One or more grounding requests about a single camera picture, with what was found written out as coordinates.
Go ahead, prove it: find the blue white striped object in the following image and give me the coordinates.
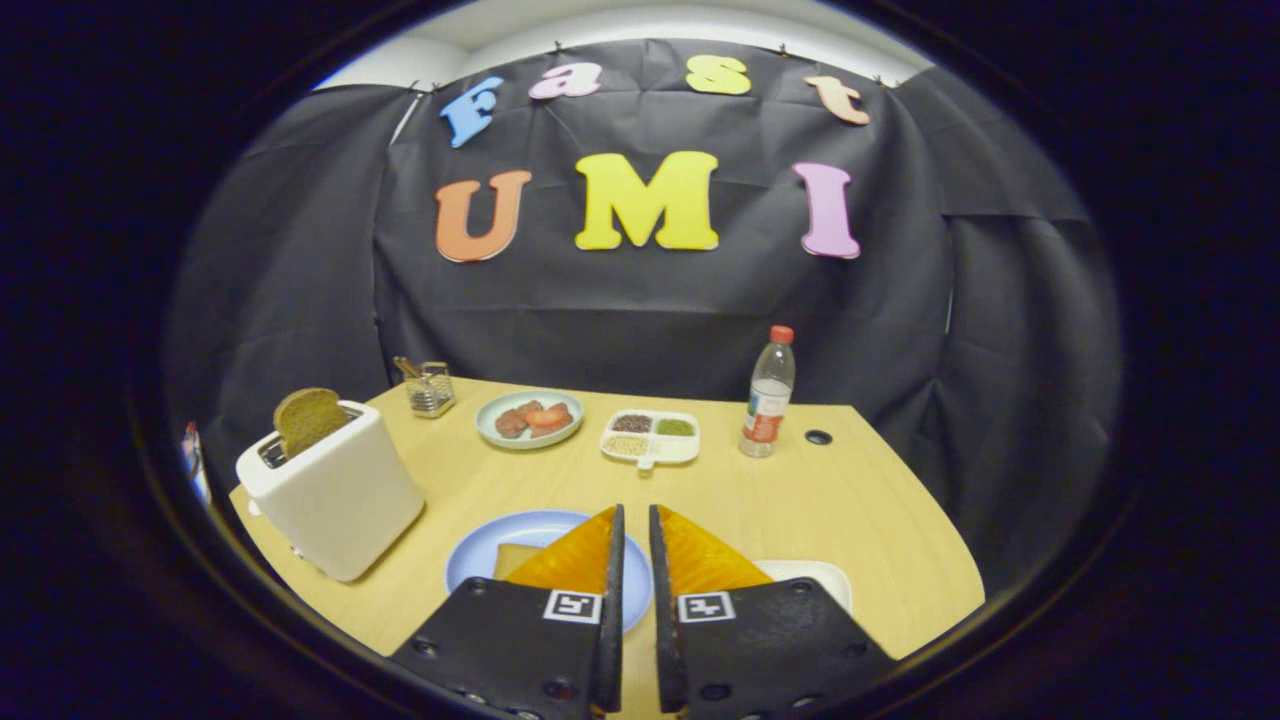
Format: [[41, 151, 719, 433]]
[[180, 420, 213, 506]]

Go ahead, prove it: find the white toaster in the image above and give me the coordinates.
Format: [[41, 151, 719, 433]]
[[235, 400, 427, 583]]

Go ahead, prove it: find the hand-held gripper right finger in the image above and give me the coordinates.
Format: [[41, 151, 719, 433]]
[[648, 503, 896, 720]]

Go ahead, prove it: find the small white plate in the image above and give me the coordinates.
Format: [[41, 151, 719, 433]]
[[752, 560, 854, 614]]

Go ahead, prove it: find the pale green plate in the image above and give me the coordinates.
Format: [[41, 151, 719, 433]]
[[475, 390, 585, 450]]

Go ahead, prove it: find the brown bread slice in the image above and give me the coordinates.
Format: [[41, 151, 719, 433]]
[[273, 387, 353, 461]]

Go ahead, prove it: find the square tan toast slice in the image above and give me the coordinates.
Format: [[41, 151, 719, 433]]
[[493, 543, 546, 581]]

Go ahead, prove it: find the clear bottle with red cap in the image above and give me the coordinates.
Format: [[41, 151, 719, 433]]
[[739, 325, 797, 459]]

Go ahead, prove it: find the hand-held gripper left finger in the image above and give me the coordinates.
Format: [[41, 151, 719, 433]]
[[388, 503, 626, 720]]

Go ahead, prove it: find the metal wire basket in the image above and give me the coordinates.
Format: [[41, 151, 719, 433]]
[[393, 356, 457, 419]]

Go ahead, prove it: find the black backdrop cloth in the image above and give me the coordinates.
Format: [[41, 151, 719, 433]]
[[165, 40, 1121, 591]]

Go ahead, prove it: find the blue plate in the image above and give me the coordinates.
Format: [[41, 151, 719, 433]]
[[445, 510, 654, 634]]

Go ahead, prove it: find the white divided dish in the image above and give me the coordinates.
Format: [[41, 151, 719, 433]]
[[600, 409, 701, 471]]

